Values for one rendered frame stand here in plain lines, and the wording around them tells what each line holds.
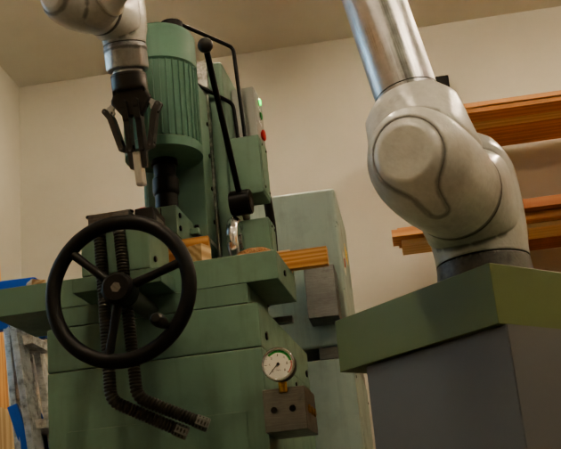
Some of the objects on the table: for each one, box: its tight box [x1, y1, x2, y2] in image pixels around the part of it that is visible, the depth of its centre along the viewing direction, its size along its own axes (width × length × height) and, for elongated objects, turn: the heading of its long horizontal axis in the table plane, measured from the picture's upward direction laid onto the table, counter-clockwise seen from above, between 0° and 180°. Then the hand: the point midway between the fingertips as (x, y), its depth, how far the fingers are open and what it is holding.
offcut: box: [187, 243, 212, 262], centre depth 208 cm, size 4×4×4 cm
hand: (139, 168), depth 211 cm, fingers closed
